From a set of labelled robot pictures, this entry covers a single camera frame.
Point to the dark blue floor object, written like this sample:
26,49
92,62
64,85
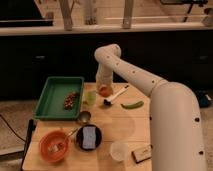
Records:
204,99

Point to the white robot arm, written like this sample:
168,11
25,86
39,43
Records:
175,119

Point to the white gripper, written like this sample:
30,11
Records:
104,76

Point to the green plastic tray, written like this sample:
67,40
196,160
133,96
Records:
51,102

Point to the white handled brush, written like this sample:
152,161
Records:
108,101

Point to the red apple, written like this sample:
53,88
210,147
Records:
105,91

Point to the small green cup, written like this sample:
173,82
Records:
90,98

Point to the clear plastic cup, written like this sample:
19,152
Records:
119,151

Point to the metal spoon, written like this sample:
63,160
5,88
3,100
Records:
83,118

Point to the blue sponge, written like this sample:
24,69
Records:
89,137

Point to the black bowl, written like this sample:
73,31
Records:
79,137

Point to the brown grape bunch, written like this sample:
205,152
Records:
69,100

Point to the orange plastic bowl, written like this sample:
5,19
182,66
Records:
54,146

